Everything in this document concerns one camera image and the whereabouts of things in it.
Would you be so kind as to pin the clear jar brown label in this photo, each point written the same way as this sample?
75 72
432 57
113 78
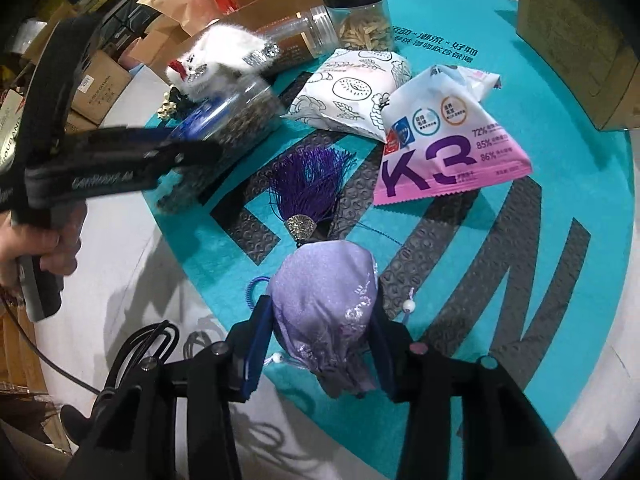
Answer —
310 35

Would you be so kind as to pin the clear jar blue label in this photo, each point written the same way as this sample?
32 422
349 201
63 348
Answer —
235 110

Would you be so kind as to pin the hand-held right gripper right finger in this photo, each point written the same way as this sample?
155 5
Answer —
382 345

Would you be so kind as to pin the black lid snack jar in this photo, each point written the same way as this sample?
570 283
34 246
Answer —
360 25

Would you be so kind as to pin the purple tassel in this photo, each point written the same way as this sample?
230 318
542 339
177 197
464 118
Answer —
310 180

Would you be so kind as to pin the teal floor mat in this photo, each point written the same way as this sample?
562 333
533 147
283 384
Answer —
500 240

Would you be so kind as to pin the black print cardboard box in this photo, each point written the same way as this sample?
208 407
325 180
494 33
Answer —
100 85

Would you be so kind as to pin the white pink snack packet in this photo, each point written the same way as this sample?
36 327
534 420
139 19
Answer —
430 125

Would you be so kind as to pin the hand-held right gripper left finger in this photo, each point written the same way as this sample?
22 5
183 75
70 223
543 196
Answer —
257 340

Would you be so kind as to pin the person's left hand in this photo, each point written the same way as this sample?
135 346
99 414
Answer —
70 240

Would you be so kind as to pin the brown paper bag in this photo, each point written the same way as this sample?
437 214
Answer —
185 5

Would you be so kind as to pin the green printed cardboard box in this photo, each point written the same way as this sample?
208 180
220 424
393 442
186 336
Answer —
565 35

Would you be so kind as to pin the white plush cat glove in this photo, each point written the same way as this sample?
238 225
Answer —
220 45

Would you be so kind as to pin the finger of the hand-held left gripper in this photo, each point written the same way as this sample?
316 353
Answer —
130 137
190 157

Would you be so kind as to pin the white patterned snack packet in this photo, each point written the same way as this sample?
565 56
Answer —
350 90

